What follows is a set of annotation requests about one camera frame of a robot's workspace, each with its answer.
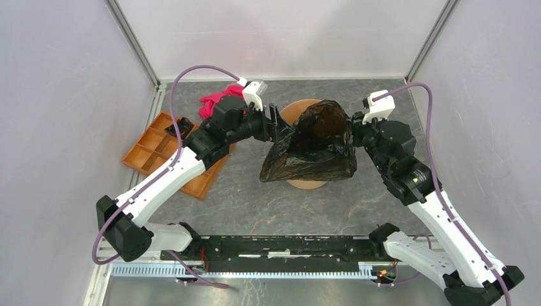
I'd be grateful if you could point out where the orange compartment tray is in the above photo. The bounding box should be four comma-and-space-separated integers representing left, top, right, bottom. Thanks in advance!
122, 111, 230, 200

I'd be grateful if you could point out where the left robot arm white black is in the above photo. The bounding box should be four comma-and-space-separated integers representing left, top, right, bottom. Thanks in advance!
96, 95, 293, 262

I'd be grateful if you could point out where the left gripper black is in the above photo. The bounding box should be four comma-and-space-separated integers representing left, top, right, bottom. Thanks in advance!
227, 101, 295, 145

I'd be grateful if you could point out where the aluminium frame rail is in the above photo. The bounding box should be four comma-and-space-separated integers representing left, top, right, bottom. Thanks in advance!
95, 235, 165, 265

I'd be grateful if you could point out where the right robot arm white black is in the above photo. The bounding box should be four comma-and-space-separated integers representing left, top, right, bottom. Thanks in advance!
350, 112, 524, 305

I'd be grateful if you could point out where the black plastic trash bag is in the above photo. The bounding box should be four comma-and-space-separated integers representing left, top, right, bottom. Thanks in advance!
259, 99, 357, 182

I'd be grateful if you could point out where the left aluminium corner post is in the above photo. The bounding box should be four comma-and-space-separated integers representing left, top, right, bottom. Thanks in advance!
105, 0, 161, 87

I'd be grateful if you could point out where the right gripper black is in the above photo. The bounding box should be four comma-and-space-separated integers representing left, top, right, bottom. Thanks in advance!
345, 109, 390, 174

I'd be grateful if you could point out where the right aluminium corner post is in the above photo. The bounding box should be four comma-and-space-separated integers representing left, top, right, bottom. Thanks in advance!
404, 0, 460, 82

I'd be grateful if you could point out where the aluminium corner post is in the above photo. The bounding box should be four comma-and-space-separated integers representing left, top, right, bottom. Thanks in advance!
105, 0, 161, 87
404, 0, 460, 82

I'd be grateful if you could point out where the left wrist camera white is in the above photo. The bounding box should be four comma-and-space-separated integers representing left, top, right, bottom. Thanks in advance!
237, 77, 268, 112

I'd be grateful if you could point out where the crumpled red cloth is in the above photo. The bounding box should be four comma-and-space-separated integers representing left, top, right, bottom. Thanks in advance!
198, 85, 244, 119

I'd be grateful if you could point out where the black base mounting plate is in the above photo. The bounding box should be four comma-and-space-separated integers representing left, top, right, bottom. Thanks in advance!
177, 235, 394, 273

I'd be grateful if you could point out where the white slotted cable duct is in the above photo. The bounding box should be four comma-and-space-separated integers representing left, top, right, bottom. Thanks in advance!
111, 262, 376, 281

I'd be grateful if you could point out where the black bag roll back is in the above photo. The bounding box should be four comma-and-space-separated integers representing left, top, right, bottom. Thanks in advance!
164, 117, 195, 141

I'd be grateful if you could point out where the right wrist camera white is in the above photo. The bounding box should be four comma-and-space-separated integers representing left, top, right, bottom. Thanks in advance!
362, 90, 395, 125

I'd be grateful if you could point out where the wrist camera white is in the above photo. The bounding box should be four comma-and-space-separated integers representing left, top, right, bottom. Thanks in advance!
237, 77, 268, 112
362, 90, 395, 125

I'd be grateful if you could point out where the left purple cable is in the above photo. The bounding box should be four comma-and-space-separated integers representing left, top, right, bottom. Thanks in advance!
92, 64, 246, 266

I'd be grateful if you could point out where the orange trash bin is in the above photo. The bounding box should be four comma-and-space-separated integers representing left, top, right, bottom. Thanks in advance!
280, 99, 326, 190

